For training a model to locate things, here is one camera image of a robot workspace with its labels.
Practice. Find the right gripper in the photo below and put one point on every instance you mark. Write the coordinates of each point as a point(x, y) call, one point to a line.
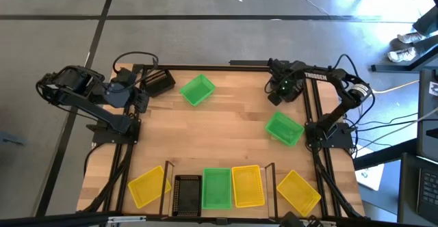
point(287, 80)

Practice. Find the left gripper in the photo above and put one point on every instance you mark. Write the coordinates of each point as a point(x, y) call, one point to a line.
point(126, 95)

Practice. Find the green plastic basket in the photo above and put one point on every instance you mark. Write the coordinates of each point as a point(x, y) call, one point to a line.
point(284, 128)
point(216, 188)
point(197, 90)

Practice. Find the yellow plastic basket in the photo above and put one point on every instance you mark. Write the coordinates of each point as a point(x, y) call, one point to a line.
point(248, 186)
point(148, 186)
point(298, 193)

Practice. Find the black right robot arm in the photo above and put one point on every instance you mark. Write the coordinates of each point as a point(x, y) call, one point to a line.
point(321, 76)

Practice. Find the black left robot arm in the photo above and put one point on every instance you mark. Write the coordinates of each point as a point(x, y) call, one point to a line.
point(102, 116)

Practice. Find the black flat bar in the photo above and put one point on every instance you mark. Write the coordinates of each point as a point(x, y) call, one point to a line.
point(250, 63)

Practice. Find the black desk leg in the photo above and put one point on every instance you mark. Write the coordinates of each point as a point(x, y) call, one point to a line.
point(393, 67)

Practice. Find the person's foot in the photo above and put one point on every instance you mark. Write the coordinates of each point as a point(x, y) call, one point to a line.
point(409, 37)
point(402, 54)

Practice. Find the black desk crossbar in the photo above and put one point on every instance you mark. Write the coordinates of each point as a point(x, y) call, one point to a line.
point(383, 157)

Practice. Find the white paper sheet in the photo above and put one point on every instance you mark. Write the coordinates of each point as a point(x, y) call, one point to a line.
point(369, 175)

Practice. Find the black rounded object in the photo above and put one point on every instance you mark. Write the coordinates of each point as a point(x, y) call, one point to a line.
point(292, 220)

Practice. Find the person's leg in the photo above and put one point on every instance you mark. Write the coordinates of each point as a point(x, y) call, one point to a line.
point(427, 46)
point(427, 22)

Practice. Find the grey computer case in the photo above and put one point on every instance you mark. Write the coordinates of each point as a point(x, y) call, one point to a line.
point(427, 124)

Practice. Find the dark laptop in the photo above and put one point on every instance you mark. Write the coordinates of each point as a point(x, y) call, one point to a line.
point(421, 193)

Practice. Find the black aluminium table frame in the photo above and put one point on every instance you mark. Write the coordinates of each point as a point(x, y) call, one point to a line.
point(222, 68)

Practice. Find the silver frame bracket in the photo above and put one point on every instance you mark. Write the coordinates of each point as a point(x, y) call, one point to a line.
point(330, 223)
point(126, 219)

